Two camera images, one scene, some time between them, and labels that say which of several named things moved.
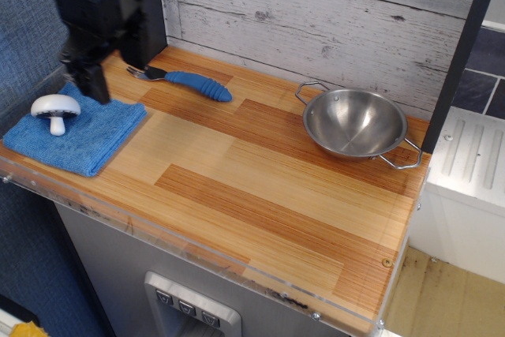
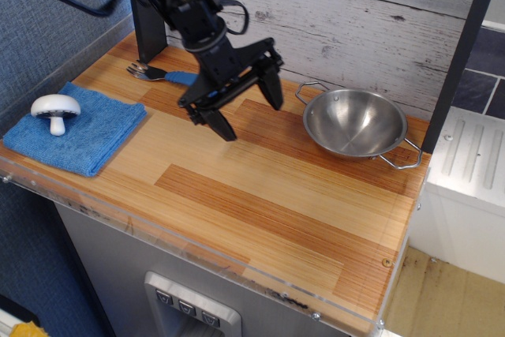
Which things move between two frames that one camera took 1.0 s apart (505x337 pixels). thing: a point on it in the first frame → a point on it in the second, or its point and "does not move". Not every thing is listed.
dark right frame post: x=461 y=54 does not move
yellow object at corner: x=28 y=329 does not move
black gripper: x=98 y=2 → x=222 y=69
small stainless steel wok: x=357 y=123 does not move
